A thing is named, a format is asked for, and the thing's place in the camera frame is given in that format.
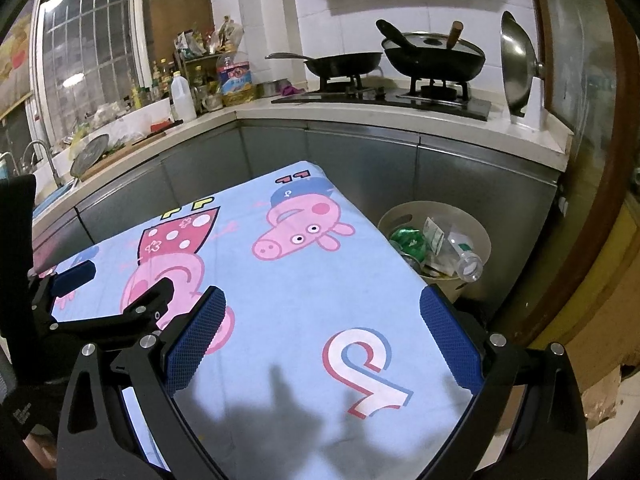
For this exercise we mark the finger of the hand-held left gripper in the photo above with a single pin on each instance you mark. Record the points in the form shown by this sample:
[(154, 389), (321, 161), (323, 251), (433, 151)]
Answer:
[(72, 277), (150, 302)]

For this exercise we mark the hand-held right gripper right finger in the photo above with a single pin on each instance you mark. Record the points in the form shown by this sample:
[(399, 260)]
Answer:
[(450, 340)]

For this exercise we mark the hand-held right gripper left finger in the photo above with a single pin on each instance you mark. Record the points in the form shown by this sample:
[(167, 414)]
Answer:
[(195, 340)]

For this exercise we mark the beige plastic trash bin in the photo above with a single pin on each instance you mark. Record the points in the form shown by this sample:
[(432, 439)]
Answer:
[(475, 230)]

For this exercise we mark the clear plastic bottle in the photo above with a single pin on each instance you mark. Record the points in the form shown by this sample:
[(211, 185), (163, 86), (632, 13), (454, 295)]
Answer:
[(470, 265)]

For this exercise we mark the white green paper wrapper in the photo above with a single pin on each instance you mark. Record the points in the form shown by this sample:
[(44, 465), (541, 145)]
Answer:
[(434, 235)]

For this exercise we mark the green crumpled foil packet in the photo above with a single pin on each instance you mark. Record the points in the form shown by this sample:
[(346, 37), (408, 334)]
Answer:
[(407, 240)]

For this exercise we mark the cartoon pig printed blanket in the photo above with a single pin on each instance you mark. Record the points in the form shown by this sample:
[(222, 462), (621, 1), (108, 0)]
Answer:
[(300, 300)]

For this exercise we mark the steel faucet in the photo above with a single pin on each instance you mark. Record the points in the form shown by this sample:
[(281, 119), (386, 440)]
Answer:
[(50, 160)]

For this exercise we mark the grey round pot lid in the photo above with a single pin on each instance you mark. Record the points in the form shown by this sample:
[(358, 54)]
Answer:
[(90, 155)]

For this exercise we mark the wooden cutting board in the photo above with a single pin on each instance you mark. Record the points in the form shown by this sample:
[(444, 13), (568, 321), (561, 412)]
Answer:
[(130, 147)]

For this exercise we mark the white plastic basin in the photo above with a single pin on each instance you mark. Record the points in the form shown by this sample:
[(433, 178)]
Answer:
[(145, 117)]

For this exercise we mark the white plastic jug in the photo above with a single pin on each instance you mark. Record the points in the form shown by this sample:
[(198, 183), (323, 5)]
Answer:
[(183, 102)]

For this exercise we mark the grey kitchen cabinet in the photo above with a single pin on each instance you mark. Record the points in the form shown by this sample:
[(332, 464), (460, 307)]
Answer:
[(350, 160)]

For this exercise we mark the row of sauce bottles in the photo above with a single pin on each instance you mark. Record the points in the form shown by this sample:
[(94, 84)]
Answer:
[(157, 80)]

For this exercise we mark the barred kitchen window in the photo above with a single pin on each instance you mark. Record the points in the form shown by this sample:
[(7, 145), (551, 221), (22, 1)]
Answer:
[(85, 60)]

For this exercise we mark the black gas stove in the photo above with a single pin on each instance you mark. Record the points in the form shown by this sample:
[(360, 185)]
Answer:
[(380, 102)]

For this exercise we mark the white lid stand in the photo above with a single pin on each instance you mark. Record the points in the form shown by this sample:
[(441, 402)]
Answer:
[(532, 105)]

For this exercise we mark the pink cloth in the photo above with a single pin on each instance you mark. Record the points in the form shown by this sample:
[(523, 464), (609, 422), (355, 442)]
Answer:
[(292, 90)]

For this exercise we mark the pile of plastic bags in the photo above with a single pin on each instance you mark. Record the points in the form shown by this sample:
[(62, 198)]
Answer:
[(210, 37)]

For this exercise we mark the black wok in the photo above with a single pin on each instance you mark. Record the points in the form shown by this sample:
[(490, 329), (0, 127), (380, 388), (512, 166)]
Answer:
[(435, 67)]

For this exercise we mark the brown cardboard sheet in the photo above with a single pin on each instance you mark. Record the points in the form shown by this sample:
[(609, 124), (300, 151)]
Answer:
[(180, 20)]

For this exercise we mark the steel wok lid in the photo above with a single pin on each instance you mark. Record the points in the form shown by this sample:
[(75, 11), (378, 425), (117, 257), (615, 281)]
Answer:
[(517, 60)]

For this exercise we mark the black frying pan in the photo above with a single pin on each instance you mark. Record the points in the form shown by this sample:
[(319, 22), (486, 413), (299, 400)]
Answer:
[(345, 64)]

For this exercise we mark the glass wok lid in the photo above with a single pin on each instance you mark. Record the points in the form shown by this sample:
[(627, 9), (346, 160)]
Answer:
[(430, 42)]

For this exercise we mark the wall poster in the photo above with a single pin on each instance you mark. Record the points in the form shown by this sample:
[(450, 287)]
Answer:
[(15, 60)]

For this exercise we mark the brown wooden door frame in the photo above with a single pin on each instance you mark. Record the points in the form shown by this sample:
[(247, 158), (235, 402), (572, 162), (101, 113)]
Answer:
[(615, 160)]

